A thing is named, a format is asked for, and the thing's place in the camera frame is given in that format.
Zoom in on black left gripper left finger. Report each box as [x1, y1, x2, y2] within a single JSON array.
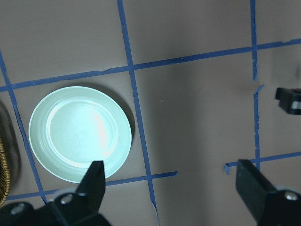
[[75, 161, 105, 213]]

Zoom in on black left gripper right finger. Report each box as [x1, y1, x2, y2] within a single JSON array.
[[236, 159, 277, 221]]

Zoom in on light green plate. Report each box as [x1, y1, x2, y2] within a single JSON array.
[[28, 86, 132, 183]]

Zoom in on wicker basket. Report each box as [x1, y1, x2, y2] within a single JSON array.
[[0, 103, 11, 207]]

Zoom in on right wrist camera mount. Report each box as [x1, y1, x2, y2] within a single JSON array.
[[275, 87, 301, 115]]

